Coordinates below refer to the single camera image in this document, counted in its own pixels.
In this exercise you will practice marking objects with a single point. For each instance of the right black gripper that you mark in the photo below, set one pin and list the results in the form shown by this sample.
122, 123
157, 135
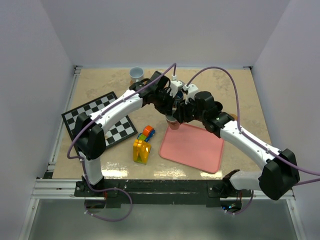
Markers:
181, 114

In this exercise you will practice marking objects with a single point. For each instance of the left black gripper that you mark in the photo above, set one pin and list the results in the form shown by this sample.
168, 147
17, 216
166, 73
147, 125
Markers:
167, 109

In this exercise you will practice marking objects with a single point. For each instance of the dark blue cup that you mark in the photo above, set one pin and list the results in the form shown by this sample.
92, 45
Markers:
179, 96

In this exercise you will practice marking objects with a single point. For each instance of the large light blue cup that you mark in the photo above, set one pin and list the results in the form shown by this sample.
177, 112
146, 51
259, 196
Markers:
136, 74

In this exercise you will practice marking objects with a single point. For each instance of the white cup brown handle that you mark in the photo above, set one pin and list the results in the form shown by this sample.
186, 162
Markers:
173, 123

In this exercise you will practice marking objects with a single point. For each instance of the woven rattan coaster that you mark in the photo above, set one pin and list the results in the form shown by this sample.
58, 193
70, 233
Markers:
135, 80
233, 115

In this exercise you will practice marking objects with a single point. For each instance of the pink tray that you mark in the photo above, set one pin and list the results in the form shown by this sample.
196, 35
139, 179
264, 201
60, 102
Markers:
194, 147

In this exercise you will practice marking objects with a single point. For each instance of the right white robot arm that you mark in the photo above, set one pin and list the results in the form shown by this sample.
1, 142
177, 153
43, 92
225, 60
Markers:
278, 173

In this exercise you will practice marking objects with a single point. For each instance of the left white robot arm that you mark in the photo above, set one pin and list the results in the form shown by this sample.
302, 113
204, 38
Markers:
90, 130

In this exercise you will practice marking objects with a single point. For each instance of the colourful toy car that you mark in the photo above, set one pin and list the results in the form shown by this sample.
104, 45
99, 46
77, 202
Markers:
147, 133

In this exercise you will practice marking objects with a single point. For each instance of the black white chessboard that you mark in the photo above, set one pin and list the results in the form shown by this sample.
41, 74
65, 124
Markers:
119, 132

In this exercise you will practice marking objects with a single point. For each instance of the yellow toy block house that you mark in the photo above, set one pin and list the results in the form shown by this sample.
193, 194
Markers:
141, 151

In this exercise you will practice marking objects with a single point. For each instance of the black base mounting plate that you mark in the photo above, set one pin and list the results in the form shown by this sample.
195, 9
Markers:
112, 193

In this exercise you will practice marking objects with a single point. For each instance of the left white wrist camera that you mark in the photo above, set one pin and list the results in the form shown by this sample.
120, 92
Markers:
175, 86

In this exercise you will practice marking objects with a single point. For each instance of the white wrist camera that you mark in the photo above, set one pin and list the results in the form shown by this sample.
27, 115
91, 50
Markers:
175, 86
190, 90

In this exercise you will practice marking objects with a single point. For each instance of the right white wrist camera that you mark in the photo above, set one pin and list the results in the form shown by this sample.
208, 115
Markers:
190, 90

